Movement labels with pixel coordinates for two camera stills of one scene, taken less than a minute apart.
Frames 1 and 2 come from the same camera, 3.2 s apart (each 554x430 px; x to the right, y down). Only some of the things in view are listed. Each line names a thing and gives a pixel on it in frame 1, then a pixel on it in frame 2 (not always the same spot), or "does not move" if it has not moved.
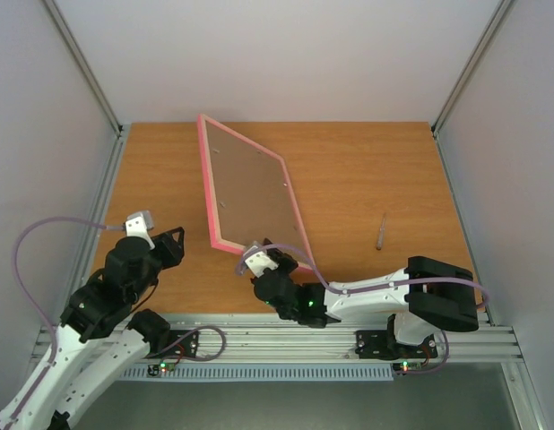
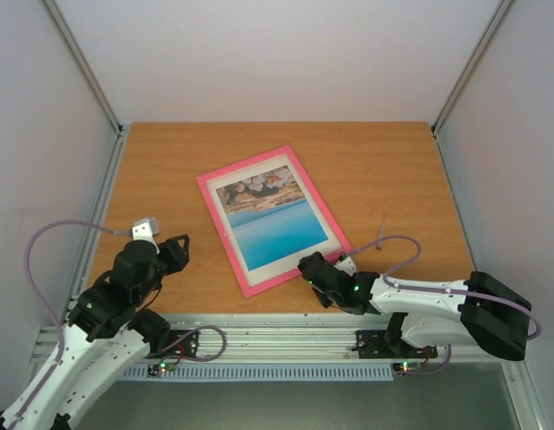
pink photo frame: [249, 193] → [255, 280]
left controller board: [153, 370] does not move
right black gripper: [281, 261] → [313, 270]
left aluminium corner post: [84, 64] does not move
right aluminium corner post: [471, 64] does not move
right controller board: [407, 365] does not move
